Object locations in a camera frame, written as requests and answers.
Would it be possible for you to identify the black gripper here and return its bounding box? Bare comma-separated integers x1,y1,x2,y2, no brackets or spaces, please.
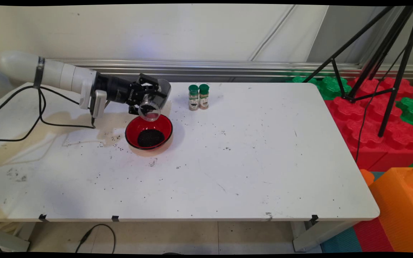
94,73,161,116

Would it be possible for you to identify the clear jar with black seeds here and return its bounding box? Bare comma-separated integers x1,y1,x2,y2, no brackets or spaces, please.
137,79,172,122

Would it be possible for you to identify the red bowl with black rim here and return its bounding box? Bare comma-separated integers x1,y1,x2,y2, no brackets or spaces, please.
125,114,174,150

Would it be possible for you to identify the black seed pile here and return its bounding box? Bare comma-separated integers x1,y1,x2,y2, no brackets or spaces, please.
137,129,166,148

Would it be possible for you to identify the green-capped spice bottle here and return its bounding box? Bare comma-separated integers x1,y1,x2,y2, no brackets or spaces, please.
199,84,210,110
188,85,200,111

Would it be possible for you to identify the green foam mat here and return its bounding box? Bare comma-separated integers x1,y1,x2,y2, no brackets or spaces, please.
287,73,352,101

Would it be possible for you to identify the white metal table leg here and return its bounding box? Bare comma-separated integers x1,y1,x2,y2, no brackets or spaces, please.
292,219,359,252
0,223,31,252

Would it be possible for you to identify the red foam block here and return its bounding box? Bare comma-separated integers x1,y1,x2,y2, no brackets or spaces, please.
324,76,413,172

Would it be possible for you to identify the teal foam mat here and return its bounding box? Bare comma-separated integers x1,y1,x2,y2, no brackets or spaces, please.
321,226,363,253

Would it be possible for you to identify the black tripod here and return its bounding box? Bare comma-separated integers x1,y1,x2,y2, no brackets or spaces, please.
302,5,413,138

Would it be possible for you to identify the red foam mat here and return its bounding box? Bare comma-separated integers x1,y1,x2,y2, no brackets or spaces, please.
353,218,394,253

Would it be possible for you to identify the green foam block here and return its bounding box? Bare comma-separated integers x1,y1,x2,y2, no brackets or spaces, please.
396,97,413,137

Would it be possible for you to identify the orange foam block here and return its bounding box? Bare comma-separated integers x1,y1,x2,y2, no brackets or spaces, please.
360,166,413,253

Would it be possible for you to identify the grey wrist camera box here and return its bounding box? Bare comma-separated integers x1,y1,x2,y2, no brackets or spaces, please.
90,90,107,119

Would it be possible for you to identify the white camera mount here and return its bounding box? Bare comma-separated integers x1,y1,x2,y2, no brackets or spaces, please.
79,84,96,110

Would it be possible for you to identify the black camera cable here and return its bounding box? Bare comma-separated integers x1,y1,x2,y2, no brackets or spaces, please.
38,88,96,129

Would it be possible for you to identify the aluminium rail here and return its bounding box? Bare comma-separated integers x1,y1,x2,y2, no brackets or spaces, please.
0,57,413,80

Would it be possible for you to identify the black hanging robot cable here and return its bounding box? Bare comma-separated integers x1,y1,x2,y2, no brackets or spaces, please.
0,85,43,142

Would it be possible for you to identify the black arm strap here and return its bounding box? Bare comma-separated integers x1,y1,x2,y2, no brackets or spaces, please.
33,57,46,89

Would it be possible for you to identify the black floor cable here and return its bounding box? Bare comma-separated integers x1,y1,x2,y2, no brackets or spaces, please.
76,224,116,254

